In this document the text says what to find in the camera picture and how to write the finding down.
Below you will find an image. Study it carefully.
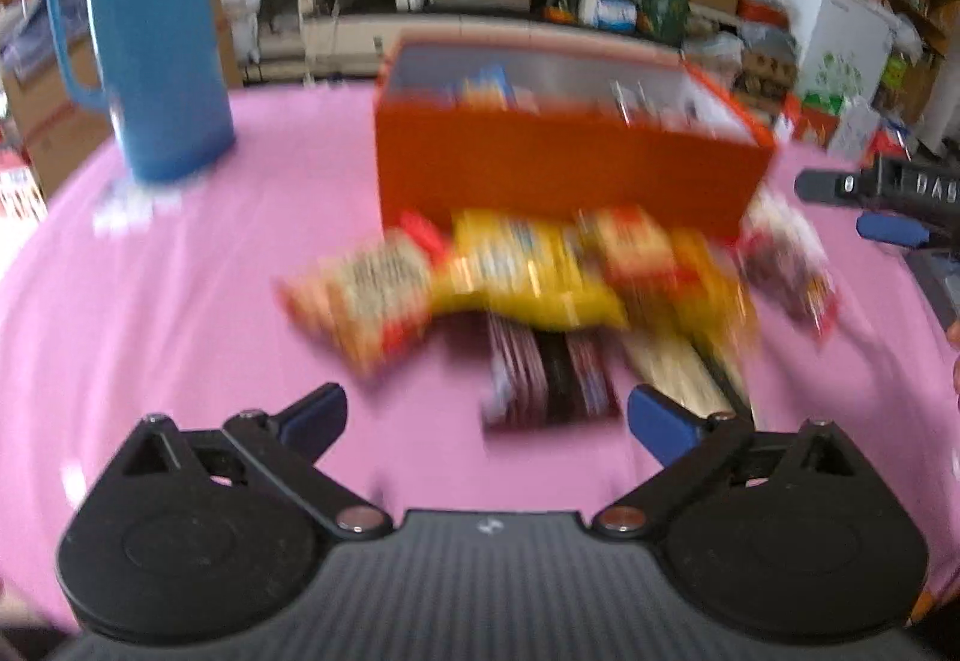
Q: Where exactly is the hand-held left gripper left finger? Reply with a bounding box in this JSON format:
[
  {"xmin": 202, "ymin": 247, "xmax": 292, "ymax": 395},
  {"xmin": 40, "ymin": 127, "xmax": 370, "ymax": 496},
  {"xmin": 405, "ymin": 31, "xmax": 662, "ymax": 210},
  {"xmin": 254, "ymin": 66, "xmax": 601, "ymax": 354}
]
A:
[{"xmin": 112, "ymin": 381, "xmax": 395, "ymax": 542}]

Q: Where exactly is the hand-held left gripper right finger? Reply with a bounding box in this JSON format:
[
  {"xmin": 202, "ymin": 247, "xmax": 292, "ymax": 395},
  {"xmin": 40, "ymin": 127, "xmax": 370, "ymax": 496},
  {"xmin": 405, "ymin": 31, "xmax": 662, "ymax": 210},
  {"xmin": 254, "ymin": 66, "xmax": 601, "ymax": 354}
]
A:
[{"xmin": 591, "ymin": 383, "xmax": 865, "ymax": 542}]

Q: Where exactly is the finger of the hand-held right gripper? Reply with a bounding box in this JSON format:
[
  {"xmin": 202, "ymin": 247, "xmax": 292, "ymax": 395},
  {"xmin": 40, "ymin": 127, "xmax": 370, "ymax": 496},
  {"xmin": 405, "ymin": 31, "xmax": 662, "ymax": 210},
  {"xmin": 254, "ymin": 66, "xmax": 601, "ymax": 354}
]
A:
[
  {"xmin": 856, "ymin": 211, "xmax": 960, "ymax": 251},
  {"xmin": 795, "ymin": 154, "xmax": 960, "ymax": 214}
]

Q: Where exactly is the beige snack packet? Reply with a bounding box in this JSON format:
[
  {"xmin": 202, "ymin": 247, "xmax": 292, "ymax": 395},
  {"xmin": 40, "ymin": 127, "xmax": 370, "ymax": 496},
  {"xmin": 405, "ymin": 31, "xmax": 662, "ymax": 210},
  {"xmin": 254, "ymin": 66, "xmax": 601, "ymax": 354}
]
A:
[{"xmin": 621, "ymin": 322, "xmax": 754, "ymax": 420}]

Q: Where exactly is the silver and black snack packet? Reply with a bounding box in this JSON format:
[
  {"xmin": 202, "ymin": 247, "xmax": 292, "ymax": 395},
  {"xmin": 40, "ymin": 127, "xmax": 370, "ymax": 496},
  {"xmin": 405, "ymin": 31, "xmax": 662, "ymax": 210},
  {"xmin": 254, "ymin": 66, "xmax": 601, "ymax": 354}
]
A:
[{"xmin": 737, "ymin": 187, "xmax": 839, "ymax": 341}]

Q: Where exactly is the dark brown snack packet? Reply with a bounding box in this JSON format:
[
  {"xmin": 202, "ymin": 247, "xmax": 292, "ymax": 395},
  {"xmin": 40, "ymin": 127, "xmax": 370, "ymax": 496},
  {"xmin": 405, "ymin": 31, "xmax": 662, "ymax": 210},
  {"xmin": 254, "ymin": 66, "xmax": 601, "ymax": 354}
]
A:
[{"xmin": 481, "ymin": 314, "xmax": 622, "ymax": 428}]

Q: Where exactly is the orange peanut snack packet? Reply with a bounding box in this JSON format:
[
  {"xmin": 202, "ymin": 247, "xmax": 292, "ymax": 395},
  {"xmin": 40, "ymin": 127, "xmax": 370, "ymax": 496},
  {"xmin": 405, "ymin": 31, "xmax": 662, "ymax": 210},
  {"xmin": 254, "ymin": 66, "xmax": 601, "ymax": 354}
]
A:
[{"xmin": 279, "ymin": 232, "xmax": 452, "ymax": 375}]

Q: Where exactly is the clear yellow packet red top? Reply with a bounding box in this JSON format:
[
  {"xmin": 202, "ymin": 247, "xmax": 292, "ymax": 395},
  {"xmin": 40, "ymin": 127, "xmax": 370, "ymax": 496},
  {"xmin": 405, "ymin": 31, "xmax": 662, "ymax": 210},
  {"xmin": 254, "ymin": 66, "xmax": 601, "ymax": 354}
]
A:
[{"xmin": 579, "ymin": 205, "xmax": 760, "ymax": 363}]

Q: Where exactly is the yellow snack packet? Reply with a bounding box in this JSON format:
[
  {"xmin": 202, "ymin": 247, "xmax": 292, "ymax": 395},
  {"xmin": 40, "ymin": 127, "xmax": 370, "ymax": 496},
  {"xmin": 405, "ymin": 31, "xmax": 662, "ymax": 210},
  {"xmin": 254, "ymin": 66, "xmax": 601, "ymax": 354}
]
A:
[{"xmin": 430, "ymin": 209, "xmax": 629, "ymax": 333}]

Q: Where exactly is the orange cardboard box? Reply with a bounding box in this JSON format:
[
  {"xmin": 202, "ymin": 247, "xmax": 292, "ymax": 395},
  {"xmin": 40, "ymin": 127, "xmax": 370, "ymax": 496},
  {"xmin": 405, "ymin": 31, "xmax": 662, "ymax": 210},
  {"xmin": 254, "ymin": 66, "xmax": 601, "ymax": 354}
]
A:
[{"xmin": 373, "ymin": 29, "xmax": 778, "ymax": 244}]

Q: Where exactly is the pink floral tablecloth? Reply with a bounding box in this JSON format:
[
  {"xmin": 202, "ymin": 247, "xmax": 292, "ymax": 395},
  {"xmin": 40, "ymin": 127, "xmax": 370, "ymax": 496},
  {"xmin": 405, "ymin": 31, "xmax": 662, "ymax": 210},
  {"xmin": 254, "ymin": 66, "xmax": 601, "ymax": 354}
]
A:
[{"xmin": 0, "ymin": 82, "xmax": 960, "ymax": 632}]

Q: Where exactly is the large taped cardboard box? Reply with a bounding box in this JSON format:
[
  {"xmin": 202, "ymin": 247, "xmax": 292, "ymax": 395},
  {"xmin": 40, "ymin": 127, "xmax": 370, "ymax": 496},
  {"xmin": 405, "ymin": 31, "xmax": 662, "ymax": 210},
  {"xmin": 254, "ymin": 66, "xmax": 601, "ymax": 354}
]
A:
[{"xmin": 0, "ymin": 31, "xmax": 121, "ymax": 201}]

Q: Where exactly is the blue thermos jug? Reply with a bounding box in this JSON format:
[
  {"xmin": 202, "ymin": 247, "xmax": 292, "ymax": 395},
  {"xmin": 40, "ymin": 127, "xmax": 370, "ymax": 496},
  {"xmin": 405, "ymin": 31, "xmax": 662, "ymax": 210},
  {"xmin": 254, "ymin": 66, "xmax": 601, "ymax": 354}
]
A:
[{"xmin": 45, "ymin": 0, "xmax": 238, "ymax": 184}]

